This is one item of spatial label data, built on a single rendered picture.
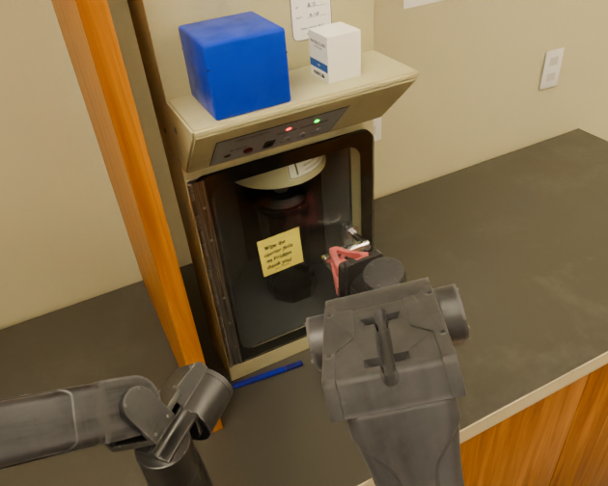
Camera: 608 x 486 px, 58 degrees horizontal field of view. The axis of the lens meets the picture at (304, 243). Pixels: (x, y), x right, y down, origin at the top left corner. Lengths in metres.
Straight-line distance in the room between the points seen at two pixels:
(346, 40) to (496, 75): 1.00
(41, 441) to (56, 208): 0.81
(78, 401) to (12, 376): 0.74
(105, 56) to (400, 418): 0.48
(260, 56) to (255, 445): 0.65
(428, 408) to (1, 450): 0.35
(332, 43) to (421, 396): 0.52
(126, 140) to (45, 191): 0.61
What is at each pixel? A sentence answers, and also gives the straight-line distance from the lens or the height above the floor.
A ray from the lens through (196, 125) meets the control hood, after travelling 0.67.
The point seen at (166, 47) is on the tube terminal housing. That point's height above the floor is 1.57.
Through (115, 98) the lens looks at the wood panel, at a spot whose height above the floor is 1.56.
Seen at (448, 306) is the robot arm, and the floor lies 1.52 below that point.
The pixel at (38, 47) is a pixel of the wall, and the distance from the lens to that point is 1.17.
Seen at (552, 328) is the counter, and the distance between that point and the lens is 1.23.
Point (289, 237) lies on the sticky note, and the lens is 0.92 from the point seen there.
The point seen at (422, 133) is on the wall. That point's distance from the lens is 1.60.
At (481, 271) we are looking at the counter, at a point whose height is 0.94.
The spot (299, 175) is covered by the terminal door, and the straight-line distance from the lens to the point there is 0.87.
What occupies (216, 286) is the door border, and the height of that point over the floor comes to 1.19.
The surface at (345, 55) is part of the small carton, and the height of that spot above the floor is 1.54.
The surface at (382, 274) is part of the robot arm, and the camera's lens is 0.75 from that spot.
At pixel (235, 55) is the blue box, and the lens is 0.66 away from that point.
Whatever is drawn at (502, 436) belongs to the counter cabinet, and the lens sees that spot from 1.24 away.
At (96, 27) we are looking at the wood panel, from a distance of 0.63.
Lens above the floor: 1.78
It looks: 37 degrees down
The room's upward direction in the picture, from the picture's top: 5 degrees counter-clockwise
